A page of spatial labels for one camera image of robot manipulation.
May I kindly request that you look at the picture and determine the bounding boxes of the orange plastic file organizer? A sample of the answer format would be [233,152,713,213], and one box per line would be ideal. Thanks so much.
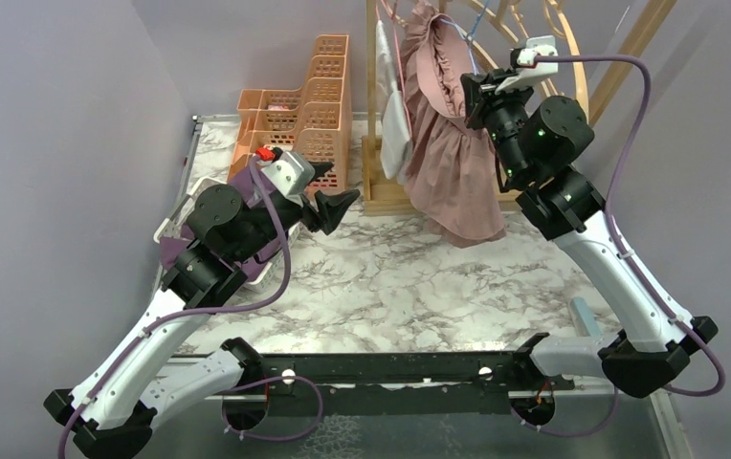
[228,34,353,194]

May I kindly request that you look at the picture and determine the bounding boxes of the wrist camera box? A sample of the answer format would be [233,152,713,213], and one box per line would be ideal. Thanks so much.
[495,35,559,95]
[255,147,315,206]

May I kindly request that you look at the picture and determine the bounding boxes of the purple cable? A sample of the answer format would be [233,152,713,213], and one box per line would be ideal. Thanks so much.
[507,54,727,440]
[56,158,325,459]

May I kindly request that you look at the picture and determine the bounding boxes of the pink clothes pile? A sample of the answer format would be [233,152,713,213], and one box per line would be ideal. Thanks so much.
[400,1,506,248]

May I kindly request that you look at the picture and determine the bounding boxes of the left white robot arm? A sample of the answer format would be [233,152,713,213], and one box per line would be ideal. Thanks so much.
[44,157,360,458]

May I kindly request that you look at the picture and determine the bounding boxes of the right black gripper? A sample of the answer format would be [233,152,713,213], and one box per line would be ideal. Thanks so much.
[462,68,537,186]

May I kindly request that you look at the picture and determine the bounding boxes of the wooden hanger rack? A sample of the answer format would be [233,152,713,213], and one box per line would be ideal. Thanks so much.
[362,1,676,216]

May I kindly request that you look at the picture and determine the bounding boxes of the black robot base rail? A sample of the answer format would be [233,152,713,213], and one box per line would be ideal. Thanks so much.
[212,332,576,420]

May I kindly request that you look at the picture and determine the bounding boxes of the white skirt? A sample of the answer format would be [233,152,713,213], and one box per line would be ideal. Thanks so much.
[375,20,412,185]

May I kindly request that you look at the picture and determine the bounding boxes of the white plastic basket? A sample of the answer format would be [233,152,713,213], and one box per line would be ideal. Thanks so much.
[153,177,283,293]

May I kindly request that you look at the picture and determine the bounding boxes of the wooden hanger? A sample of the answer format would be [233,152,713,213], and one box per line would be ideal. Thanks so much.
[463,0,524,56]
[506,0,590,115]

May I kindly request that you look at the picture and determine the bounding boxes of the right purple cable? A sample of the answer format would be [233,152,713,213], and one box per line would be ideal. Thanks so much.
[507,54,727,440]

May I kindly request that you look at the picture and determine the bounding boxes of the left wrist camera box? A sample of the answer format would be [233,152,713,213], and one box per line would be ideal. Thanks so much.
[255,147,315,206]

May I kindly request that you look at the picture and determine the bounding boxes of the pink wire hanger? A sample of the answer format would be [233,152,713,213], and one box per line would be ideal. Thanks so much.
[374,1,410,137]

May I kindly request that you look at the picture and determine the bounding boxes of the light blue small block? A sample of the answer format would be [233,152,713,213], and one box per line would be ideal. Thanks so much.
[568,296,601,337]

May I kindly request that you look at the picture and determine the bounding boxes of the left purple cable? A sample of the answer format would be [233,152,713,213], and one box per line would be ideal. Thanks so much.
[56,158,325,459]

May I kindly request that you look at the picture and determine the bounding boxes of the purple cloth under pile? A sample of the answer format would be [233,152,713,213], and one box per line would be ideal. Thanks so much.
[158,167,291,283]

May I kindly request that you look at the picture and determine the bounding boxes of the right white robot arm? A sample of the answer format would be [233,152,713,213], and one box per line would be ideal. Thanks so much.
[460,69,718,398]

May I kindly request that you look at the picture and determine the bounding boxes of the blue wire hanger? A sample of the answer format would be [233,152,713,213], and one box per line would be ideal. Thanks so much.
[444,1,498,74]

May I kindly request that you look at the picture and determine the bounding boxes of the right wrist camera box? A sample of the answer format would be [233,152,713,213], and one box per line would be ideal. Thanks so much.
[495,35,559,95]

